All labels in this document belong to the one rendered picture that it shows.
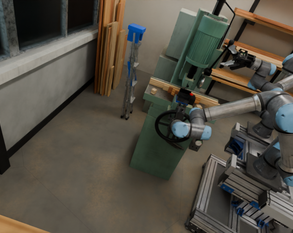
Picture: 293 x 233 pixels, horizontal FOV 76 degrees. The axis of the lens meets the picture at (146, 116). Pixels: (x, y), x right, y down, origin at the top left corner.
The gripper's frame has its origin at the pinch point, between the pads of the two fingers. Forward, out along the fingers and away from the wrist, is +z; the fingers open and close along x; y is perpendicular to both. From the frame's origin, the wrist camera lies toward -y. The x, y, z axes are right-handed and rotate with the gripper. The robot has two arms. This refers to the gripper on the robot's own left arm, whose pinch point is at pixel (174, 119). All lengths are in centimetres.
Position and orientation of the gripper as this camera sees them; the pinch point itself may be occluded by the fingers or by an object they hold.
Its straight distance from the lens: 127.0
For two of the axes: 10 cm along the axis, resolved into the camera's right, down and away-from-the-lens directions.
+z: 0.4, -0.9, 10.0
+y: -3.3, 9.4, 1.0
